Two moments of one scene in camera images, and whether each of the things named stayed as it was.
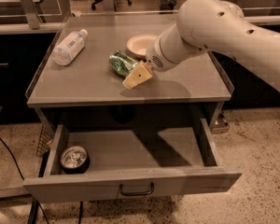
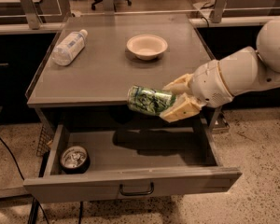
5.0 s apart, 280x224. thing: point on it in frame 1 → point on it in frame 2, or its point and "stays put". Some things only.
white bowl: (137, 45) stays put
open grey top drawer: (131, 162) stays put
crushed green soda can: (120, 63) → (148, 101)
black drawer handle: (150, 191) stays put
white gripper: (154, 57) → (208, 83)
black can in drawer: (74, 160) stays put
